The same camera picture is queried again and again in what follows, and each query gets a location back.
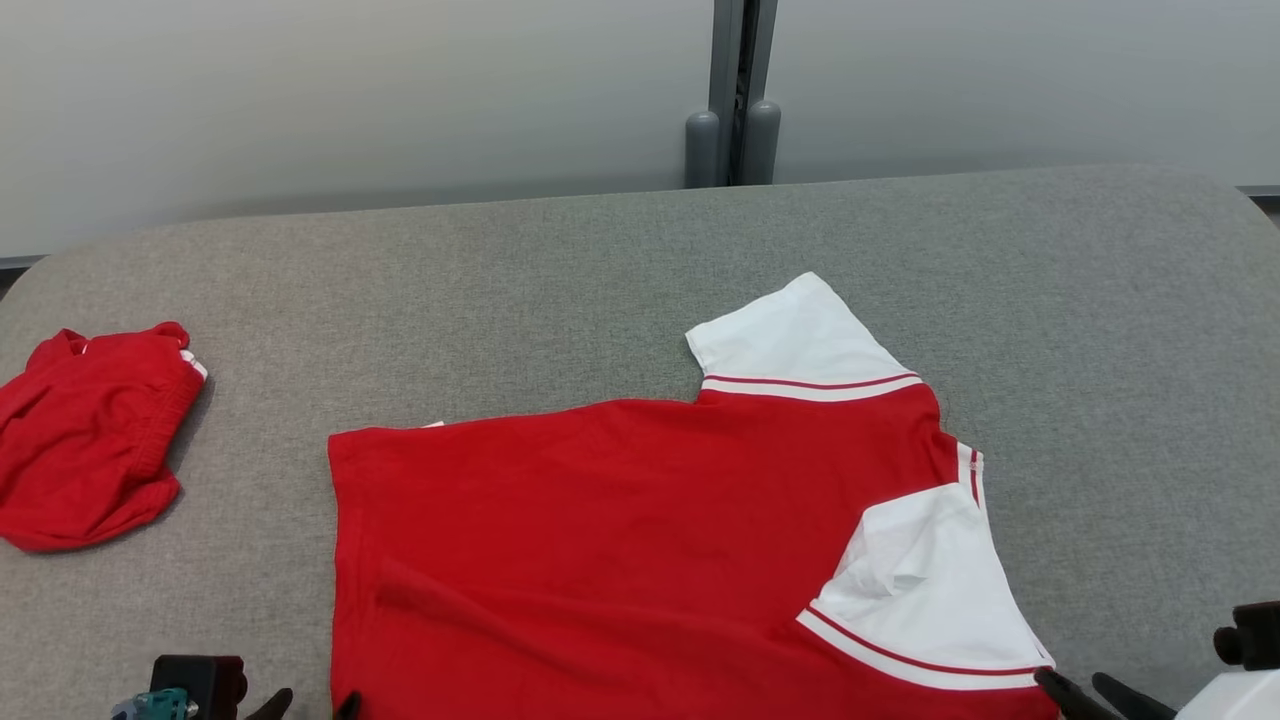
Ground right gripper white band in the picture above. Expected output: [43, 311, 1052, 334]
[1033, 668, 1280, 720]

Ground red Bulls basketball jersey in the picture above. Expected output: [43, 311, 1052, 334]
[328, 272, 1059, 720]

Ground red shorts with white trim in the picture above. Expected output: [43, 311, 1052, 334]
[0, 322, 209, 553]

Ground grey partition post with feet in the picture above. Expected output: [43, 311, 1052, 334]
[685, 0, 783, 189]

